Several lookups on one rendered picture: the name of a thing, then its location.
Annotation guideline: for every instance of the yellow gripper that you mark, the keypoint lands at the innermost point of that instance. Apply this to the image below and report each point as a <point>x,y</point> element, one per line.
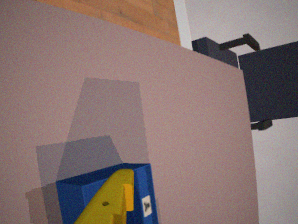
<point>111,202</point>

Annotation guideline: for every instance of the blue bin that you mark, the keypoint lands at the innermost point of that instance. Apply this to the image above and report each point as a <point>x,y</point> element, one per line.
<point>72,201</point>

